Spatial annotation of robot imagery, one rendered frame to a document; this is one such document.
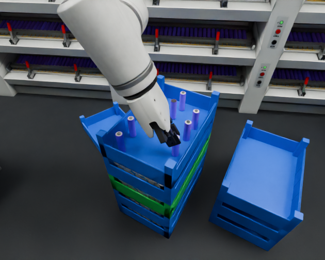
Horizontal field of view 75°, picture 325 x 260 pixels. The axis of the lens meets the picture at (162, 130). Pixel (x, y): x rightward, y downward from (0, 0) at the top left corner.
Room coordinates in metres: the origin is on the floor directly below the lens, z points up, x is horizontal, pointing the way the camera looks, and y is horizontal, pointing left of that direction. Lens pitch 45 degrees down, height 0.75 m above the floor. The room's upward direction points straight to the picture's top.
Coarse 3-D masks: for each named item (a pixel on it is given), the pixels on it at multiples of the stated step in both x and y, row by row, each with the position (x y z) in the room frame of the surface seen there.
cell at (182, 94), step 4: (180, 92) 0.52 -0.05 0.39; (184, 92) 0.52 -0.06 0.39; (180, 96) 0.52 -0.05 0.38; (184, 96) 0.51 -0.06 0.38; (180, 100) 0.51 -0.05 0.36; (184, 100) 0.51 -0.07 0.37; (180, 104) 0.51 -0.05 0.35; (184, 104) 0.51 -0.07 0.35; (180, 108) 0.51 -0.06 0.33; (184, 108) 0.52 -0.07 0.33
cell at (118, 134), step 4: (116, 132) 0.36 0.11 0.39; (120, 132) 0.36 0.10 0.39; (116, 136) 0.35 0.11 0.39; (120, 136) 0.34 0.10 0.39; (120, 140) 0.34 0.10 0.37; (120, 144) 0.34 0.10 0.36; (124, 144) 0.35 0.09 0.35; (120, 148) 0.34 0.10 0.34; (124, 148) 0.35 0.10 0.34; (124, 152) 0.35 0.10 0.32
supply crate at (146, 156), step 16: (160, 80) 0.58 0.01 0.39; (176, 96) 0.57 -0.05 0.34; (192, 96) 0.54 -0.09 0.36; (208, 96) 0.52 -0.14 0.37; (128, 112) 0.44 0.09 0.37; (176, 112) 0.50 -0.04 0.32; (208, 112) 0.50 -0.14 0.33; (112, 128) 0.38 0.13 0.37; (128, 128) 0.43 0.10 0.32; (112, 144) 0.37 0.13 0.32; (128, 144) 0.37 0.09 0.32; (144, 144) 0.37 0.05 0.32; (160, 144) 0.37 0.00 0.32; (192, 144) 0.34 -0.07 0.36; (112, 160) 0.32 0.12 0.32; (128, 160) 0.30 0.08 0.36; (144, 160) 0.32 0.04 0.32; (160, 160) 0.32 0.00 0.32; (176, 160) 0.32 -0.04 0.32; (160, 176) 0.26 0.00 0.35; (176, 176) 0.26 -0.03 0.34
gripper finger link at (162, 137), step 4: (152, 124) 0.30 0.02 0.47; (156, 124) 0.29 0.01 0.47; (156, 128) 0.29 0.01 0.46; (160, 128) 0.29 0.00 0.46; (156, 132) 0.29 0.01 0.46; (160, 132) 0.29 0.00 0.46; (164, 132) 0.31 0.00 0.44; (160, 136) 0.28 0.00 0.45; (164, 136) 0.29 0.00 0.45; (160, 140) 0.28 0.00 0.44; (164, 140) 0.28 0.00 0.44
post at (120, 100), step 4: (112, 88) 0.97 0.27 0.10; (112, 92) 0.97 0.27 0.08; (116, 92) 0.96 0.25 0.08; (112, 96) 0.97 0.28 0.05; (116, 96) 0.96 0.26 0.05; (120, 96) 0.96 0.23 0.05; (112, 100) 0.97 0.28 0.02; (116, 100) 0.96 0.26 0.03; (120, 100) 0.96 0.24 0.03; (124, 100) 0.96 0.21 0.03
